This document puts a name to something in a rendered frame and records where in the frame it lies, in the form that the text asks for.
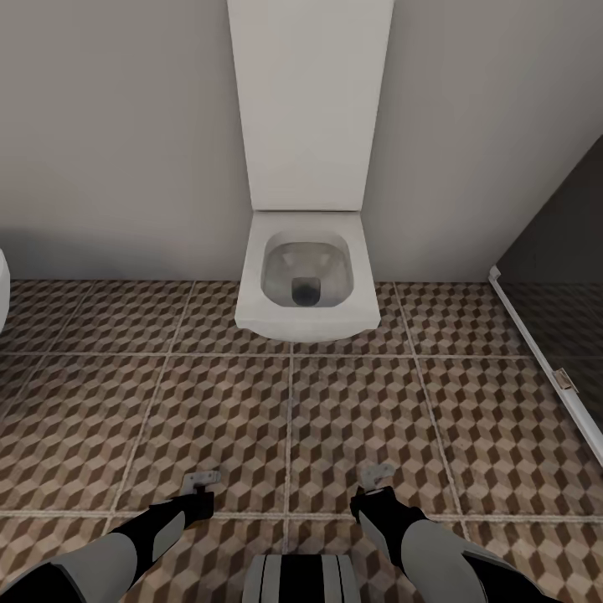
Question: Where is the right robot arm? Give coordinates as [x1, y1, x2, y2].
[350, 463, 562, 603]

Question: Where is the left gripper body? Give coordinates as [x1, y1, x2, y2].
[181, 492, 214, 525]

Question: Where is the robot trunk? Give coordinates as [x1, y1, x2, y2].
[242, 554, 361, 603]

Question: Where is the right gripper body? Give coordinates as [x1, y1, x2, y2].
[350, 486, 397, 525]

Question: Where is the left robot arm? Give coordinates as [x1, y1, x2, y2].
[0, 470, 221, 603]

